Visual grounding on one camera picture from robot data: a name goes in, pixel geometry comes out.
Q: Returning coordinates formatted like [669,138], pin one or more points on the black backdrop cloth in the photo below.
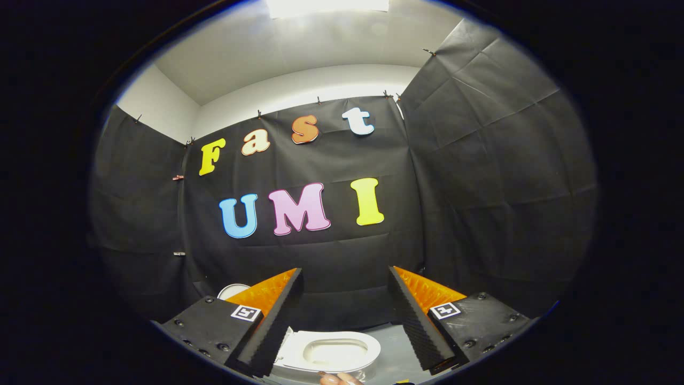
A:
[481,187]

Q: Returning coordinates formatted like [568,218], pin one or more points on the white toilet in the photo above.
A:
[368,350]

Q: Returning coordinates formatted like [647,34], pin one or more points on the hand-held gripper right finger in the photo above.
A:
[414,326]

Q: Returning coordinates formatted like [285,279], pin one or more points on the white toilet lid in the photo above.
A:
[233,291]

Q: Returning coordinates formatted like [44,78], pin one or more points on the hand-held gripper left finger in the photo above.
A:
[278,321]

